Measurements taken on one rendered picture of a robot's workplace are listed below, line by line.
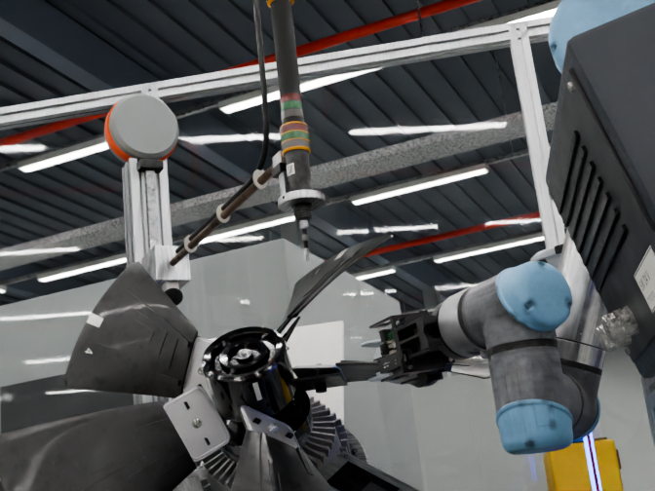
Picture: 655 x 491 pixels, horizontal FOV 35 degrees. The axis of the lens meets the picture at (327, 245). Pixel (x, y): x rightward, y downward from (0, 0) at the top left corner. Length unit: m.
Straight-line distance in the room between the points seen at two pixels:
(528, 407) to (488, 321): 0.10
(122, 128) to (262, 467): 1.13
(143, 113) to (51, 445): 1.03
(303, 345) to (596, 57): 1.29
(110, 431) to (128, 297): 0.30
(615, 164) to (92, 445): 0.93
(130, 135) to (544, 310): 1.35
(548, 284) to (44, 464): 0.70
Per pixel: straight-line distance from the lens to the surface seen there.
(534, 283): 1.09
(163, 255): 2.06
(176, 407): 1.45
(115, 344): 1.65
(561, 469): 1.65
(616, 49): 0.67
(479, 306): 1.13
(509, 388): 1.09
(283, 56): 1.61
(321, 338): 1.89
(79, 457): 1.42
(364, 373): 1.47
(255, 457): 1.32
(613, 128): 0.66
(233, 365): 1.42
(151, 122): 2.29
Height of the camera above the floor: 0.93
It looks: 17 degrees up
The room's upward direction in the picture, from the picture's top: 6 degrees counter-clockwise
